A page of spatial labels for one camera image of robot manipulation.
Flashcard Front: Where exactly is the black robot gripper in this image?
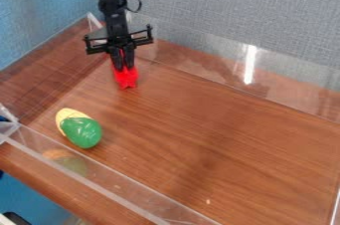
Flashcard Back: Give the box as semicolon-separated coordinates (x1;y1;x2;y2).
84;13;154;72

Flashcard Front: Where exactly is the red star-shaped block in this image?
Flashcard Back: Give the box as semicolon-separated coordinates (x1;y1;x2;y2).
112;65;138;90

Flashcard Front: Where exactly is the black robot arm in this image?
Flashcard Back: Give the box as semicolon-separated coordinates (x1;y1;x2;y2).
84;0;153;72

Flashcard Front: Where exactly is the green and yellow toy corn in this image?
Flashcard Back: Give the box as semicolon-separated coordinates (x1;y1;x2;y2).
56;108;102;149

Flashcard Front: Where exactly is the clear acrylic corner bracket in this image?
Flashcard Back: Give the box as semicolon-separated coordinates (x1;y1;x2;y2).
86;12;132;45

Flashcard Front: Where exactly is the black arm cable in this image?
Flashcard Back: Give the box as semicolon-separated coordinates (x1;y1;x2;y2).
125;0;144;14

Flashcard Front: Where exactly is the clear acrylic left bracket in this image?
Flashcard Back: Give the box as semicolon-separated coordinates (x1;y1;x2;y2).
0;103;24;145

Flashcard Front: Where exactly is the clear acrylic front wall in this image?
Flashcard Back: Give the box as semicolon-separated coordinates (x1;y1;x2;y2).
0;124;220;225

